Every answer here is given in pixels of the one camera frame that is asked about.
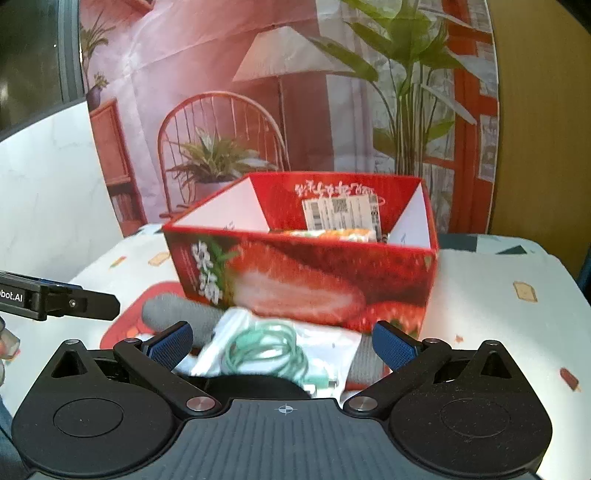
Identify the red strawberry cardboard box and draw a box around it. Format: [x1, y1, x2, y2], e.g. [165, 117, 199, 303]
[163, 172, 439, 336]

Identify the bagged green cable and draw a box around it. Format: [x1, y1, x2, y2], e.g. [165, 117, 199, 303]
[189, 307, 364, 397]

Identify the person's left hand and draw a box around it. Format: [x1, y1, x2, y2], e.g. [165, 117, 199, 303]
[0, 318, 20, 385]

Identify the orange snack packet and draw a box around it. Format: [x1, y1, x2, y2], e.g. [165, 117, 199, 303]
[280, 229, 377, 243]

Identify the printed room backdrop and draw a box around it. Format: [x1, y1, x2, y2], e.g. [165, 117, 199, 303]
[79, 1, 499, 233]

